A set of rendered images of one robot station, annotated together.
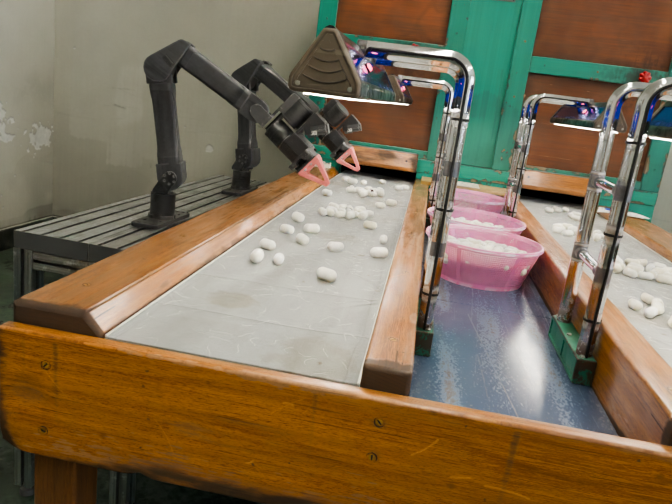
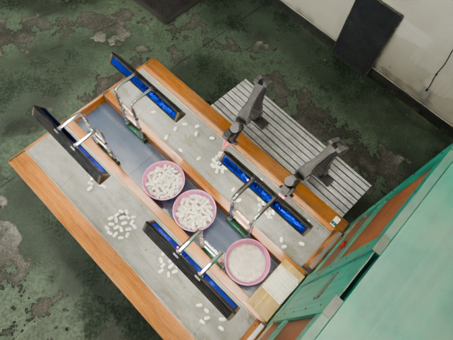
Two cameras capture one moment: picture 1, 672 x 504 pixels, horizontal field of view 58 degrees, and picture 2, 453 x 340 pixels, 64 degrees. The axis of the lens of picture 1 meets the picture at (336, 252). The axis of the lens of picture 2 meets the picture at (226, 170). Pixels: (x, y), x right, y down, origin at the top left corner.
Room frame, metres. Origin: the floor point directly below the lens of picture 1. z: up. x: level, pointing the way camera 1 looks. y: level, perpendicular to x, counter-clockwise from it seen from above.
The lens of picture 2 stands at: (2.15, -0.85, 2.87)
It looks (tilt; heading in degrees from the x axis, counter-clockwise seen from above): 66 degrees down; 122
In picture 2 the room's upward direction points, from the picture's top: 6 degrees clockwise
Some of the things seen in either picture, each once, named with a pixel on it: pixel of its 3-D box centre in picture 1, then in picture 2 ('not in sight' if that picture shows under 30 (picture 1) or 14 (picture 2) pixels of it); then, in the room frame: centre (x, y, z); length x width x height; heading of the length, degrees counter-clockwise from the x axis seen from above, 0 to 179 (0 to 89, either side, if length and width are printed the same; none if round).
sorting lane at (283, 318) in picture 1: (343, 222); (214, 159); (1.53, -0.01, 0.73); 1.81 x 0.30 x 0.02; 173
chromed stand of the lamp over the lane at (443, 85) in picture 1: (414, 152); (251, 210); (1.94, -0.20, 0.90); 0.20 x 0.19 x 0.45; 173
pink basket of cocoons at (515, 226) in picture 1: (473, 233); (195, 212); (1.65, -0.37, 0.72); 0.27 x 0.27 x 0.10
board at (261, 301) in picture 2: (465, 186); (276, 289); (2.30, -0.45, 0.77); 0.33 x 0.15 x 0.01; 83
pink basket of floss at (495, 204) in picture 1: (465, 208); (247, 262); (2.09, -0.42, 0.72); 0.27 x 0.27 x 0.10
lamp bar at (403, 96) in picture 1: (397, 91); (265, 190); (1.95, -0.12, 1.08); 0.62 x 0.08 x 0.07; 173
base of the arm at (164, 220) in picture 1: (162, 205); (256, 115); (1.54, 0.46, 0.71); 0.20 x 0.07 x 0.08; 171
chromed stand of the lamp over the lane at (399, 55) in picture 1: (393, 195); (139, 108); (0.98, -0.08, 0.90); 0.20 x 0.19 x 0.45; 173
